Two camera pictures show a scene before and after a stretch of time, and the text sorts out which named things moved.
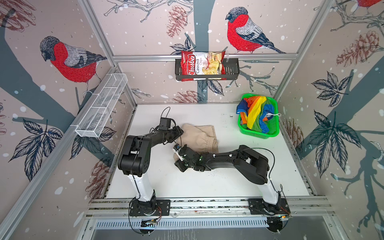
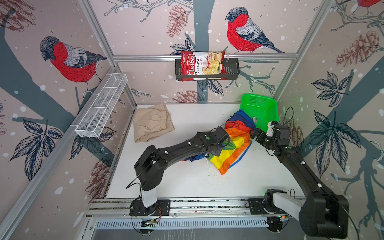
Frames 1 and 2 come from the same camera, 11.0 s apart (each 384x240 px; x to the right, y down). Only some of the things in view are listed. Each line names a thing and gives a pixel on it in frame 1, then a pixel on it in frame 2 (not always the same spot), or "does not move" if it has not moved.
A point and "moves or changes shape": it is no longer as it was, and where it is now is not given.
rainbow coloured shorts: x=256 y=113 -> x=239 y=125
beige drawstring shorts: x=202 y=139 moves or changes shape
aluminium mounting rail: x=106 y=208 does not move
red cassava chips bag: x=202 y=66 does not move
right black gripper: x=178 y=164 -> x=261 y=134
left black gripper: x=178 y=132 -> x=218 y=152
